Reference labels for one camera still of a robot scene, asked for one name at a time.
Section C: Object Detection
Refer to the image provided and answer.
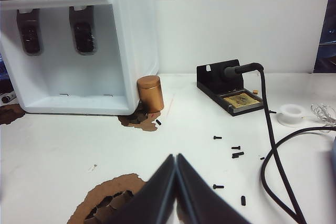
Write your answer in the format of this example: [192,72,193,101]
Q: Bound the yellow cleaning sponge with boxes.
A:
[222,94,261,110]

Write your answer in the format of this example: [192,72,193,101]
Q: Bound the black soldering iron stand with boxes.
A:
[196,58,264,117]

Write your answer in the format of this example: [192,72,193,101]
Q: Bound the black soldering iron cable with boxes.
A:
[258,68,336,224]

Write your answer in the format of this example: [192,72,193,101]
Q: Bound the white solder spool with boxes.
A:
[277,103,310,128]

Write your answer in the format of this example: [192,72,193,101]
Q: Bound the black dispenser tap paddle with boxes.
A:
[16,8,43,57]
[68,5,97,56]

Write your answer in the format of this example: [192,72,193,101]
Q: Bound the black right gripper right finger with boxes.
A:
[175,153,253,224]

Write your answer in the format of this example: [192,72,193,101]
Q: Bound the copper cylindrical can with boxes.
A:
[136,76,165,114]

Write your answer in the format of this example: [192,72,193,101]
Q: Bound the black soldering iron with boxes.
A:
[222,62,264,78]

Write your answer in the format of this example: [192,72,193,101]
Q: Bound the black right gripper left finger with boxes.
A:
[104,154,177,224]

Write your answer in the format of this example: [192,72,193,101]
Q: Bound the white water dispenser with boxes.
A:
[0,0,160,116]

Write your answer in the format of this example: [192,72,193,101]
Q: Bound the tangled silver solder wire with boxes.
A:
[310,102,336,128]

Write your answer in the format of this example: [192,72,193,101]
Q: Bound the grey box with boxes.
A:
[330,135,336,162]

